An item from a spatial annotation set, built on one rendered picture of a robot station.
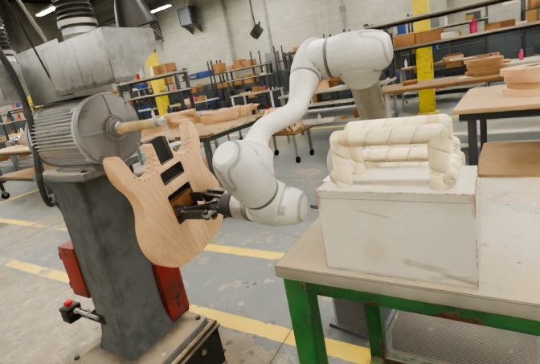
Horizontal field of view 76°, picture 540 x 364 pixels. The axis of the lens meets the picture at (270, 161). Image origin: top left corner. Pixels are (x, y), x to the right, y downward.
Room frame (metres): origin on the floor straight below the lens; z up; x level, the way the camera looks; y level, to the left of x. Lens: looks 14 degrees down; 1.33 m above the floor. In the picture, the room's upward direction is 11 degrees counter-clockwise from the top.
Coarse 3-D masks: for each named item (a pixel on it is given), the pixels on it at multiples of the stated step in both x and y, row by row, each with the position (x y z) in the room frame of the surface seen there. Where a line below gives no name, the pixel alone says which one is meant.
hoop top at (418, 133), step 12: (336, 132) 0.63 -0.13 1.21; (348, 132) 0.61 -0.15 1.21; (360, 132) 0.60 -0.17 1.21; (372, 132) 0.59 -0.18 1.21; (384, 132) 0.58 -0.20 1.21; (396, 132) 0.56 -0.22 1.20; (408, 132) 0.55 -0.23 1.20; (420, 132) 0.54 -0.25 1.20; (432, 132) 0.53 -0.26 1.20; (444, 132) 0.53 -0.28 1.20; (348, 144) 0.61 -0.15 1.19; (360, 144) 0.60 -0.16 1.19; (372, 144) 0.59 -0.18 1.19; (384, 144) 0.58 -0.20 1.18; (396, 144) 0.57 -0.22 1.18; (408, 144) 0.56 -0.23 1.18
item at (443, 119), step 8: (376, 120) 0.67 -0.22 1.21; (384, 120) 0.66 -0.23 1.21; (392, 120) 0.65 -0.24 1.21; (400, 120) 0.64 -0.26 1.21; (408, 120) 0.63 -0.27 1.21; (416, 120) 0.62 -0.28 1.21; (424, 120) 0.61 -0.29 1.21; (432, 120) 0.61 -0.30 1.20; (440, 120) 0.60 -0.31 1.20; (448, 120) 0.60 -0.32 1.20; (344, 128) 0.70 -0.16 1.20; (352, 128) 0.69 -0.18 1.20; (360, 128) 0.68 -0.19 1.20; (368, 128) 0.67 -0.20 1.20
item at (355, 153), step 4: (348, 148) 0.70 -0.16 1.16; (352, 148) 0.69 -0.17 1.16; (356, 148) 0.69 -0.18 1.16; (360, 148) 0.69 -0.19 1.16; (352, 152) 0.69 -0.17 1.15; (356, 152) 0.69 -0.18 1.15; (360, 152) 0.69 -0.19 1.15; (352, 156) 0.69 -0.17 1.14; (356, 156) 0.69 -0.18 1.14; (360, 156) 0.69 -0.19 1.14; (356, 160) 0.69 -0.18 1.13; (360, 160) 0.69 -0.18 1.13; (356, 164) 0.69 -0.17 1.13; (360, 164) 0.69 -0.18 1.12; (356, 168) 0.69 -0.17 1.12; (360, 168) 0.69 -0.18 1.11; (364, 168) 0.70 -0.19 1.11; (356, 172) 0.69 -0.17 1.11; (360, 172) 0.69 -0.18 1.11; (364, 172) 0.69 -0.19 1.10
